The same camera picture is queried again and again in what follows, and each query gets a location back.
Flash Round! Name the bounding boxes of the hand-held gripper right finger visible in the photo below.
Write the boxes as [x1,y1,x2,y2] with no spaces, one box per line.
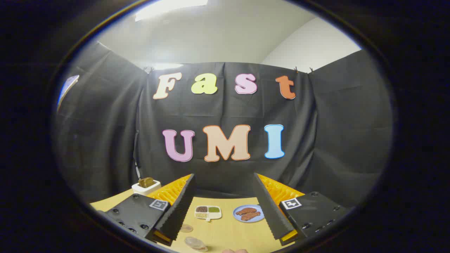
[253,172,351,247]

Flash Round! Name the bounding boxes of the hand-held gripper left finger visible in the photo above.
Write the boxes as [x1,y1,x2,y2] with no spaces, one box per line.
[97,173,197,247]

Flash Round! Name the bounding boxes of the clear glass cup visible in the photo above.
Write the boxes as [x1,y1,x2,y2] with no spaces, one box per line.
[184,236,209,253]

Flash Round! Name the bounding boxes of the blue plate with brown meat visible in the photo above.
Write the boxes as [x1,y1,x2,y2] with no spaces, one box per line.
[233,205,265,223]

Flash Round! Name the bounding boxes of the white sectioned food tray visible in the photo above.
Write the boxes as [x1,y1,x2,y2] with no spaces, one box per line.
[194,206,223,222]

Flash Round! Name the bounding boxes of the white square container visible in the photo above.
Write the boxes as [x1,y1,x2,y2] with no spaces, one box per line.
[131,180,162,196]

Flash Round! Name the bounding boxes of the wooden table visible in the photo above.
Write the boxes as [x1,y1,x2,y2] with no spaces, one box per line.
[89,188,300,253]

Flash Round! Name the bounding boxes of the black backdrop cloth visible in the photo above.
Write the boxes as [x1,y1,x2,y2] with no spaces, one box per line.
[52,41,393,208]

